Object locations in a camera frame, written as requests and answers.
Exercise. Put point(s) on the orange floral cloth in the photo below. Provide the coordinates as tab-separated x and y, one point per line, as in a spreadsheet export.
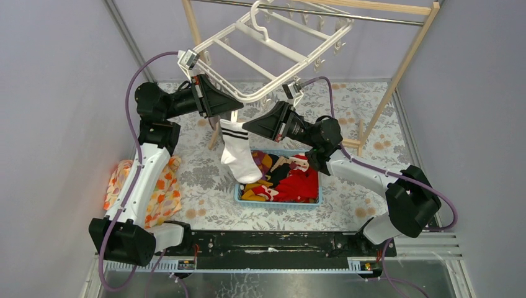
165	200

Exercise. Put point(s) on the white plastic clip hanger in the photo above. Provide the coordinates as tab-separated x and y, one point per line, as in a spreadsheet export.
248	26

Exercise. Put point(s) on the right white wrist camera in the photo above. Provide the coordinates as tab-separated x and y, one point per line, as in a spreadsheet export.
293	92

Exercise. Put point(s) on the blue plastic sock basket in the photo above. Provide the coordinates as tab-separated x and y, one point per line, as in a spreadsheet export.
280	169

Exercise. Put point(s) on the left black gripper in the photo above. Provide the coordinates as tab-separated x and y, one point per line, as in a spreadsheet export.
199	98

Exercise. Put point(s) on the red white patterned sock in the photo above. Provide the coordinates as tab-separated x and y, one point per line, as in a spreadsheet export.
259	194

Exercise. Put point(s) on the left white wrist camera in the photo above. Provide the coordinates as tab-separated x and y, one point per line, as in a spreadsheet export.
187	62

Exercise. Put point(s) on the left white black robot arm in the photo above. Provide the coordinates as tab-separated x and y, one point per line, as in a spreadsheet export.
122	236

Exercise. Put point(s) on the red santa body sock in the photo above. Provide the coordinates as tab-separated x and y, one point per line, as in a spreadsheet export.
298	187

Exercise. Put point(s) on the santa pattern white sock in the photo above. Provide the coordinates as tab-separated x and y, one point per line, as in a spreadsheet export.
298	162

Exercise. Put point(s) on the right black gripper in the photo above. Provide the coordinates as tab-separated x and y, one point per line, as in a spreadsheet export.
274	125

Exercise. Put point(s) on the wooden drying rack frame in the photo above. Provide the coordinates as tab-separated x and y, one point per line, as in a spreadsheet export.
361	8

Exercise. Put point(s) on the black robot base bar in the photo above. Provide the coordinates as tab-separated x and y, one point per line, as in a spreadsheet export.
216	249

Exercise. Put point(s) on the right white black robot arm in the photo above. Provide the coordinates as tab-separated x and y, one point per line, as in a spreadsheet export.
408	194

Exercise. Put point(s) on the white sock black stripes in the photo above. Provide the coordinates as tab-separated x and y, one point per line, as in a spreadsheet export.
237	152

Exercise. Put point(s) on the purple orange striped sock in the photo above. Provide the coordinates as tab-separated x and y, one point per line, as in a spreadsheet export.
262	160

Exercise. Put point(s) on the metal hanging rod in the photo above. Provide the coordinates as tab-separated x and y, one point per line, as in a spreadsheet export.
342	15

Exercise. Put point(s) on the floral patterned table mat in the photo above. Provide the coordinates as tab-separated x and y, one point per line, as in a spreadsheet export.
206	186

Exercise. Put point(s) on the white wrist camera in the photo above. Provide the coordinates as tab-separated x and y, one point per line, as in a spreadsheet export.
293	92
187	62

